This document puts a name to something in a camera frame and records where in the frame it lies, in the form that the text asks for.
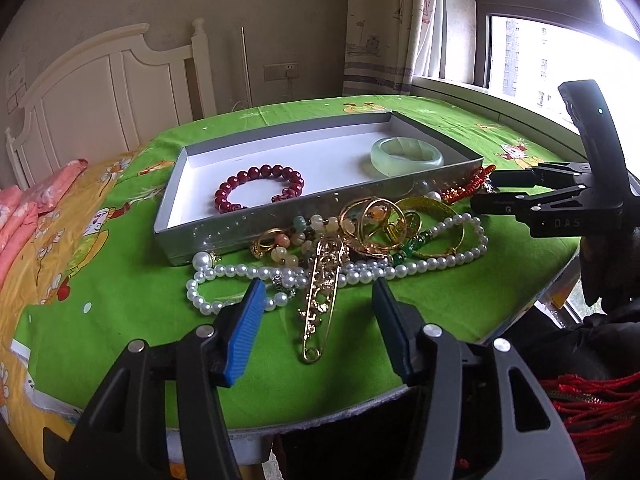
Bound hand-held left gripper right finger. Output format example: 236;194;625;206
371;277;586;480

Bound paper wall label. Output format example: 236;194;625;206
6;62;28;111

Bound white wooden headboard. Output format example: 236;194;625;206
5;17;218;186

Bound beige wall socket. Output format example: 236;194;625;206
263;62;299;82

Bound dark red bead bracelet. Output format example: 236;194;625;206
214;165;305;213

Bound red cord bead bracelet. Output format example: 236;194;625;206
440;164;497;205

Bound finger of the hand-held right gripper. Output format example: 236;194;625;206
470;184;593;223
487;161;593;188

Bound pink flowered quilt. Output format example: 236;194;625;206
0;159;90;286

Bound gold safety pin brooch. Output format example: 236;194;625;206
297;240;351;363

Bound cream printed curtain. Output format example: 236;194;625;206
342;0;476;97

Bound gold hoop ring cluster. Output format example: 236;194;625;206
339;197;423;261

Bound multicolour stone bead bracelet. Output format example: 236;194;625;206
270;214;341;268

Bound dark window frame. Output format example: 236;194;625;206
412;0;640;171

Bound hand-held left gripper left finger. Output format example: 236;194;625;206
42;278;273;480

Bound white pearl necklace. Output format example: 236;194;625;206
186;212;488;316

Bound green bead bracelet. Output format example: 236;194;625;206
387;230;436;267

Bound shallow silver cardboard box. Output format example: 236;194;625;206
152;109;485;267

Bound pale green jade bangle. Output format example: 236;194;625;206
370;136;445;177

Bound green yellow cartoon sheet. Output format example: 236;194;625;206
0;95;583;480

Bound red tassel cords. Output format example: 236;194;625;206
540;372;640;480

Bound thin metal rod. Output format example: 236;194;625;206
240;26;253;106

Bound person's dark clothing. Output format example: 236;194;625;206
500;305;640;480

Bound gold mesh bangle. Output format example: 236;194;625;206
395;196;478;261

